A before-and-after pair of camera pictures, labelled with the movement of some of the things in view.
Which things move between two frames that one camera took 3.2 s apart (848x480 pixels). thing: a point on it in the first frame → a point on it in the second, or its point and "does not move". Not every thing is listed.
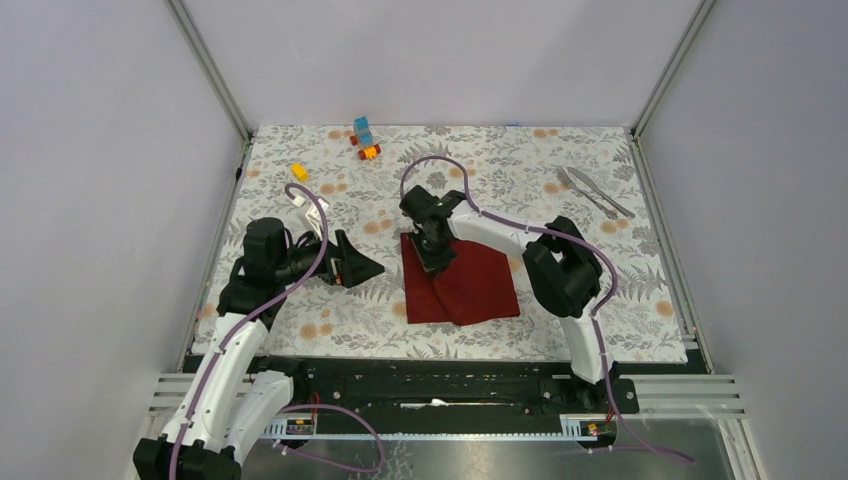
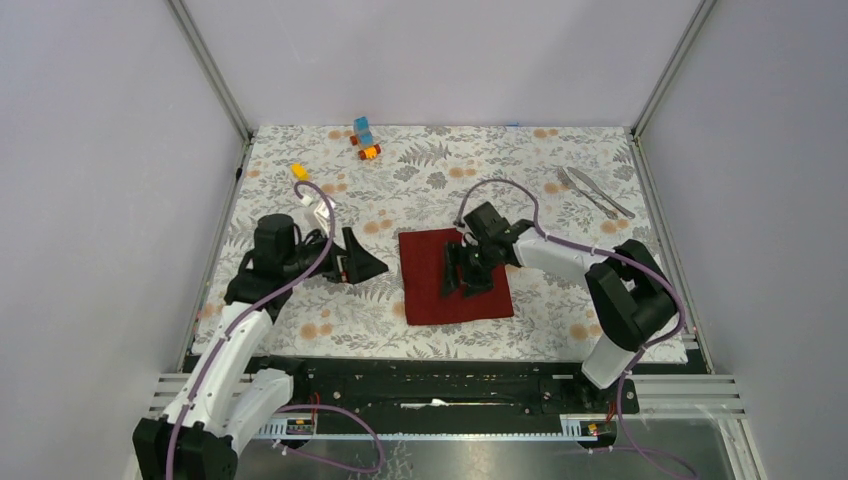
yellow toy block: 300,172 does not move
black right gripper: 432,264 → 455,253
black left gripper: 351,267 does not move
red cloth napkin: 475,287 does not move
